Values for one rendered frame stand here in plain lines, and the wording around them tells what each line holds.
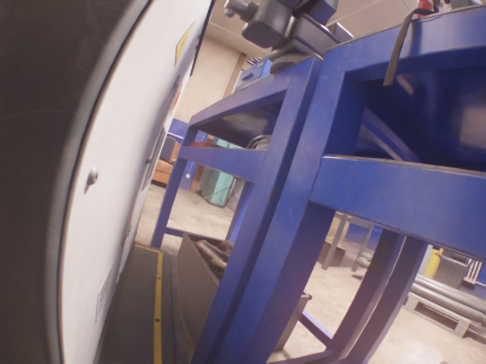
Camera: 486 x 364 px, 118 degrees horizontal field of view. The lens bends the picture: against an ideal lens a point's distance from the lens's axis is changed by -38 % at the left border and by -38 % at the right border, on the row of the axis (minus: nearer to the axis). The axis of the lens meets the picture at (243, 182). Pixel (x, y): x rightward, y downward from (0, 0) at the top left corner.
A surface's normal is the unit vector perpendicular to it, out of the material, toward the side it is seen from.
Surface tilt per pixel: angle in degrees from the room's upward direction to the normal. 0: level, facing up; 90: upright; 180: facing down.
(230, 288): 90
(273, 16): 90
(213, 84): 90
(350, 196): 90
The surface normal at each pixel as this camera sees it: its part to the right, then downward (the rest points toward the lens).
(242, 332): -0.85, -0.30
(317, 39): 0.40, 0.14
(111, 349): 0.33, -0.95
